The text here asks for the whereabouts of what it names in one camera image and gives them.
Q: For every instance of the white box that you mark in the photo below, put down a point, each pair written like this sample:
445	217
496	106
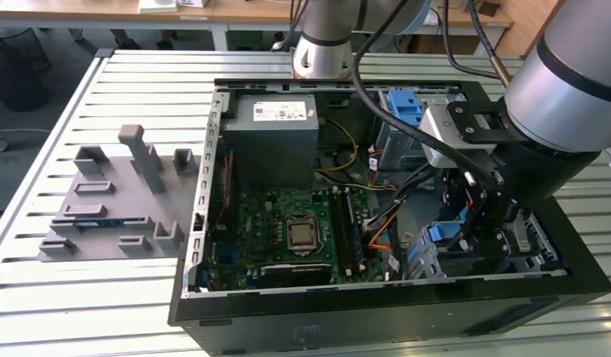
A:
157	6
192	3

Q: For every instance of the blue RAM stick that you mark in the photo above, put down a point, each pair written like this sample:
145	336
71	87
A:
99	224

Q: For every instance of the silver disk bay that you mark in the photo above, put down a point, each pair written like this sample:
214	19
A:
423	267

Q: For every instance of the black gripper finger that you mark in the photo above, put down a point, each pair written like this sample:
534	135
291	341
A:
464	193
498	249

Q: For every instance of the silver CPU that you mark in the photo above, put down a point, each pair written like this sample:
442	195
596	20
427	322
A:
302	236

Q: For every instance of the black mesh waste bin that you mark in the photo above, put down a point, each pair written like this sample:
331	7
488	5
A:
16	74

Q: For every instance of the wooden cabinet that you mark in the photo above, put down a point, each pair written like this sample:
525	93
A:
528	22

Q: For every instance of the wooden desk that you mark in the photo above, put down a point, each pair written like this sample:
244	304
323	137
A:
136	16

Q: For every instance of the blue drive bracket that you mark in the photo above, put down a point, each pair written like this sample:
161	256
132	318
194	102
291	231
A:
403	108

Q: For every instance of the black PC case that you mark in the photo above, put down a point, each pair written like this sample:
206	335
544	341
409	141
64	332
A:
334	320

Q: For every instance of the green motherboard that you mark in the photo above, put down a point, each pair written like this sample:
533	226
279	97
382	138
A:
264	208

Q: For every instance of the hard disk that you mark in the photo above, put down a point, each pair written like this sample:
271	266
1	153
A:
441	234

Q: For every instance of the silver drive cage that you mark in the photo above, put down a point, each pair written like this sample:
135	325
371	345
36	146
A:
398	145

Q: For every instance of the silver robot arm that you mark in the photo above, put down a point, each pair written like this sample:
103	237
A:
325	22

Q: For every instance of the grey parts rack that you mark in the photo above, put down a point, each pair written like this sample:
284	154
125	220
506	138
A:
111	193

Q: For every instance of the grey power supply unit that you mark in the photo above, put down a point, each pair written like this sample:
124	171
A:
270	156

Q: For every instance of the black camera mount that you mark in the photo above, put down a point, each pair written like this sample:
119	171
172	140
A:
484	111

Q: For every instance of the black graphics card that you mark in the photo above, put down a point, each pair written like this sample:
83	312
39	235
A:
294	275

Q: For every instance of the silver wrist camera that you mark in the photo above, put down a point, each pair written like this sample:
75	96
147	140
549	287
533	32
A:
443	126

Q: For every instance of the black RAM slot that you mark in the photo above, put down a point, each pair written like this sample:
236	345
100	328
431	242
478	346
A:
334	230
343	238

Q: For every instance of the CPU socket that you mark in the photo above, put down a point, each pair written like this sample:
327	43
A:
304	216

